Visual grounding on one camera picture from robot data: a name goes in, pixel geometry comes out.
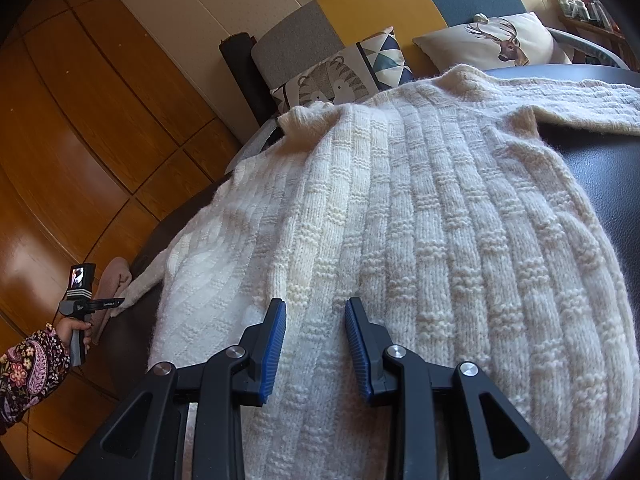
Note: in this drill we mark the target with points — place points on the pink cloth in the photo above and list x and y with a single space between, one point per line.
111 290

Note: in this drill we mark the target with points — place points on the person's left hand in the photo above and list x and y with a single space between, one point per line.
64 332

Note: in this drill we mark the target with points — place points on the glass jar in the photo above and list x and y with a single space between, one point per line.
566 5

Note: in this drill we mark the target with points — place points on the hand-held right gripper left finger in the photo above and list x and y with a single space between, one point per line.
275 345

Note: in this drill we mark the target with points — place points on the tiger print pillow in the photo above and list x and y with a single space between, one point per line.
330 80

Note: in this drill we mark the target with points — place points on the deer print pillow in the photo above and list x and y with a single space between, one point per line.
480 40

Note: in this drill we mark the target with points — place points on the wooden shelf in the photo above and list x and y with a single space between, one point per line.
595 32

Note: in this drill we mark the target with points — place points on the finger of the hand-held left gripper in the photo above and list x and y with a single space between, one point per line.
107 304

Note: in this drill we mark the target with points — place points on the black rolled mat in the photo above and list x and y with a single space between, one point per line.
237 60

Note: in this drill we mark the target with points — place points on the white knit sweater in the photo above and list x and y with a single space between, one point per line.
425 210

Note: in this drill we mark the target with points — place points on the person's left forearm floral sleeve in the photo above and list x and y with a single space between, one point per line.
30 375

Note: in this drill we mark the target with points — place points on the grey yellow blue sofa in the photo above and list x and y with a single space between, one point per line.
380 5

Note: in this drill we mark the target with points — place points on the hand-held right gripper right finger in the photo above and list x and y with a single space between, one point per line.
357 350

